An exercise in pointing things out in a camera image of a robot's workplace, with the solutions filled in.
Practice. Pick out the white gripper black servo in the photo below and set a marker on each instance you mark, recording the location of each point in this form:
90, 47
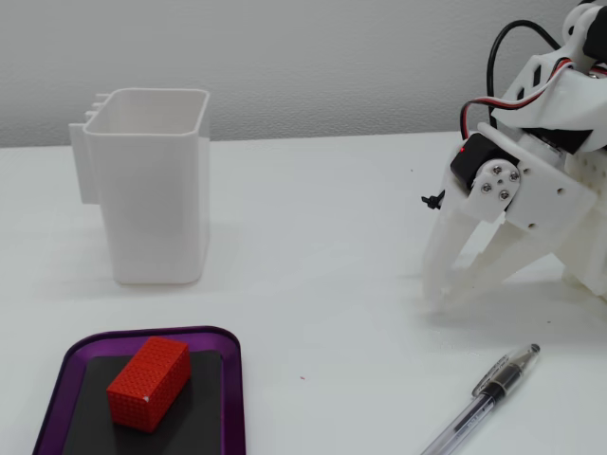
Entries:
545, 190

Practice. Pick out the red textured cube block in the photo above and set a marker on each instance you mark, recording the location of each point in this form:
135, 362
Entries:
147, 384

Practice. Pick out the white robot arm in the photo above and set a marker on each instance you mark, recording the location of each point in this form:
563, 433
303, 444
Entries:
569, 99

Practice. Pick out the clear ballpoint pen black ink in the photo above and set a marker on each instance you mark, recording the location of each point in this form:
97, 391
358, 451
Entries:
498, 381

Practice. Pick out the purple metal tray black pad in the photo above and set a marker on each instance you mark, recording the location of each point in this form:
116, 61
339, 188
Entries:
208, 407

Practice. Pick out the white plastic rectangular container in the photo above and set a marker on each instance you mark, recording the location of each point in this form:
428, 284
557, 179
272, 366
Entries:
152, 204

